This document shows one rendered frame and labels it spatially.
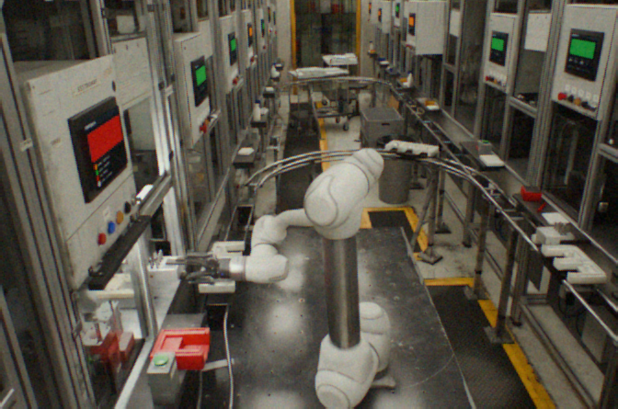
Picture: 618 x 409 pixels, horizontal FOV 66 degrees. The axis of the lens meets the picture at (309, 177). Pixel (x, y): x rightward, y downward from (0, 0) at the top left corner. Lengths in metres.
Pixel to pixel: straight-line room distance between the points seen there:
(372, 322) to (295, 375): 0.38
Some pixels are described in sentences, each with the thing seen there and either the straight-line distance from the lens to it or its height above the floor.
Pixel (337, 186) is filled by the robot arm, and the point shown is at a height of 1.50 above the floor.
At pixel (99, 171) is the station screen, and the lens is 1.23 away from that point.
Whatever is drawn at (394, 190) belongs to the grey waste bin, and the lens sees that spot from 4.72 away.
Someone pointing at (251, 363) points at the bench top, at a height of 0.68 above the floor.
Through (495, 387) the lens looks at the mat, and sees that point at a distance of 2.91.
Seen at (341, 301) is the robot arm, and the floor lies 1.14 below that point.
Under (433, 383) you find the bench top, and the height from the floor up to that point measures 0.68.
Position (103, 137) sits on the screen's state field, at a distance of 1.26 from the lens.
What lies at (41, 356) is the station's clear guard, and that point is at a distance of 1.17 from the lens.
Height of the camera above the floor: 1.97
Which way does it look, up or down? 21 degrees down
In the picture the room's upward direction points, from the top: 1 degrees counter-clockwise
